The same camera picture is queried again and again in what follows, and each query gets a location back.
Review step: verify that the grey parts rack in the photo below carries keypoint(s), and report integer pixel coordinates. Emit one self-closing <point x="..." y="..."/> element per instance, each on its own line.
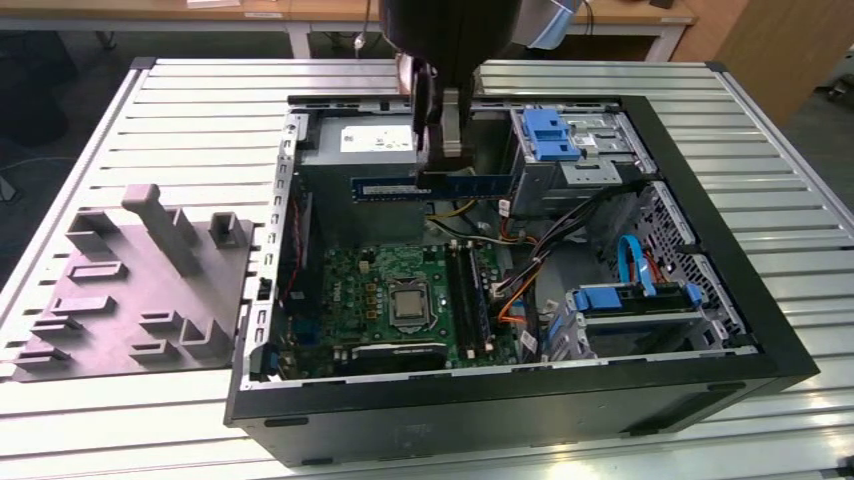
<point x="167" y="300"/>

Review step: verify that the grey power supply unit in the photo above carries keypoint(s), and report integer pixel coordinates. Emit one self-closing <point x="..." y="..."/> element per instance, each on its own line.
<point x="367" y="220"/>

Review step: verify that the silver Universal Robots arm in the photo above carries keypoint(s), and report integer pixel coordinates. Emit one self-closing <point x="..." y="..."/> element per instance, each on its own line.
<point x="554" y="27"/>

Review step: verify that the wooden desk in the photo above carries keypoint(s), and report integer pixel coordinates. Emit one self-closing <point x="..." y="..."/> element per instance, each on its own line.
<point x="214" y="14"/>

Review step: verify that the small black box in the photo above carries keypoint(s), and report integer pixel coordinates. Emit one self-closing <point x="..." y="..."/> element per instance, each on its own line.
<point x="662" y="3"/>

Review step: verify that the metal optical drive cage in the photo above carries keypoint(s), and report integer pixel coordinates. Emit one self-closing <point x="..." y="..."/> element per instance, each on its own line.
<point x="601" y="172"/>

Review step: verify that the green motherboard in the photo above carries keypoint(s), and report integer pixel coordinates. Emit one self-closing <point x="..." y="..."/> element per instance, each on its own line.
<point x="347" y="280"/>

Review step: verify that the metal disk bay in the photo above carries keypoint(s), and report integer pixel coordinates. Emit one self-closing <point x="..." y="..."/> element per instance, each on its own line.
<point x="641" y="320"/>

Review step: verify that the blue video port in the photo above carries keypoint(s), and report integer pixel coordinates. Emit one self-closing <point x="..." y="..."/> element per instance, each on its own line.
<point x="271" y="364"/>

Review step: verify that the hard disk in blue carrier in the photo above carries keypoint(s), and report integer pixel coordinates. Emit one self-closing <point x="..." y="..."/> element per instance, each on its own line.
<point x="604" y="299"/>

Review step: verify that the black graphics card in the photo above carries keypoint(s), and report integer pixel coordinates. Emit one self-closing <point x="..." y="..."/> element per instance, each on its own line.
<point x="401" y="352"/>

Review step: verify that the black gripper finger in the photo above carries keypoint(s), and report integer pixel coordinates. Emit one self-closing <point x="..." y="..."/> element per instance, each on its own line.
<point x="453" y="130"/>
<point x="427" y="120"/>

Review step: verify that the wooden cabinet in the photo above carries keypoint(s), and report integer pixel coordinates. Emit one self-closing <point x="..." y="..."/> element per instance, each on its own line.
<point x="781" y="50"/>

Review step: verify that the blue drive bay clip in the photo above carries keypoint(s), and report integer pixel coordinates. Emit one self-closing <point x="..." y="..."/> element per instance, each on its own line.
<point x="549" y="135"/>

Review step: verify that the silver CPU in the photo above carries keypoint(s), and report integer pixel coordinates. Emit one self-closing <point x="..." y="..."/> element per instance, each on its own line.
<point x="409" y="305"/>

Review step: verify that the wheeled chair base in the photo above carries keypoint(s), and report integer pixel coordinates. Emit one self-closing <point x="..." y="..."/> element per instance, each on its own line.
<point x="842" y="85"/>

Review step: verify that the small white box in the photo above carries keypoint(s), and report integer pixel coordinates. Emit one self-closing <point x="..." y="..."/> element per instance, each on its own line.
<point x="210" y="3"/>

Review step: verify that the black PC case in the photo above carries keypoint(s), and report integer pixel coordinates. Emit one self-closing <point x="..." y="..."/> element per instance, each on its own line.
<point x="467" y="425"/>

